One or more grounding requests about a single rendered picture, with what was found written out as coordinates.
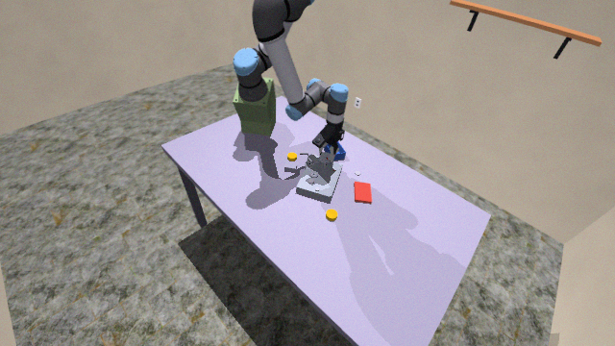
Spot grey gear with red arrow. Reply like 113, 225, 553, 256
319, 152, 331, 163

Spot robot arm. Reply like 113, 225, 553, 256
234, 0, 349, 124

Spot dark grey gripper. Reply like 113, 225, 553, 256
319, 118, 345, 162

